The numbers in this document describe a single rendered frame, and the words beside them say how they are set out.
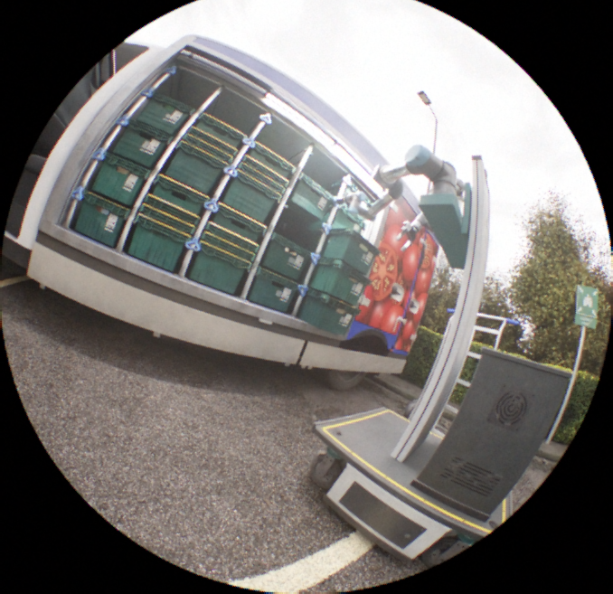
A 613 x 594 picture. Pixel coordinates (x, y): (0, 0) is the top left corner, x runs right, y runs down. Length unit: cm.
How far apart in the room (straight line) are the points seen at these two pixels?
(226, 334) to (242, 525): 106
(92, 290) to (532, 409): 189
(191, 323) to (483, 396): 140
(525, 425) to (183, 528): 104
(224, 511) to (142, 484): 30
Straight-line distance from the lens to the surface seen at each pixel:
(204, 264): 144
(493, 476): 83
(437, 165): 102
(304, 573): 87
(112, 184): 158
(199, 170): 153
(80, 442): 102
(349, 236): 165
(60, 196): 154
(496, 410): 75
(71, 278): 145
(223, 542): 85
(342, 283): 162
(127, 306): 134
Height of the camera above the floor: 78
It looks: 4 degrees up
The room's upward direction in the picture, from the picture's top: 21 degrees clockwise
